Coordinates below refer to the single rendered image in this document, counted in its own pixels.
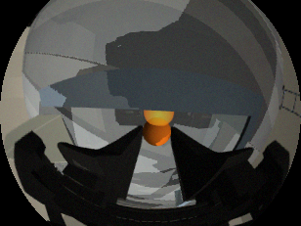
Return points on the clear low corner wall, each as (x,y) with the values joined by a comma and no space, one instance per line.
(221,136)

